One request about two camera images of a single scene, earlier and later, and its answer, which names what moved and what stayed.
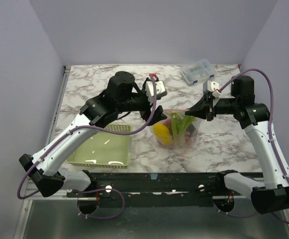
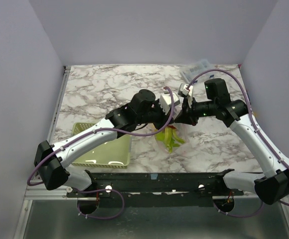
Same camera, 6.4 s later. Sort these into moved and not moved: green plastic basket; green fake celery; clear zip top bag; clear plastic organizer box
Moved: clear zip top bag; green fake celery
Not moved: clear plastic organizer box; green plastic basket
